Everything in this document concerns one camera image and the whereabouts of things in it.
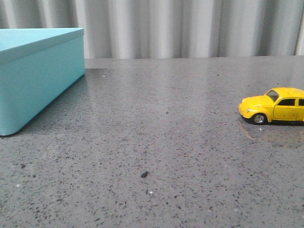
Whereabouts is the yellow toy beetle car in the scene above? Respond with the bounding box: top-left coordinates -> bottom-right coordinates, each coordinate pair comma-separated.
238,87 -> 304,125

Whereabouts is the light blue storage box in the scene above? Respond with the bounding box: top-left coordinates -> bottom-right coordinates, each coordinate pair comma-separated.
0,28 -> 85,136

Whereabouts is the small black debris crumb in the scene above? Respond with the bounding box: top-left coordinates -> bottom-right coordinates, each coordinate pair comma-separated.
141,171 -> 149,178

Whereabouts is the grey pleated curtain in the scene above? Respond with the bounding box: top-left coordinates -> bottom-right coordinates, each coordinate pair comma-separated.
0,0 -> 304,59

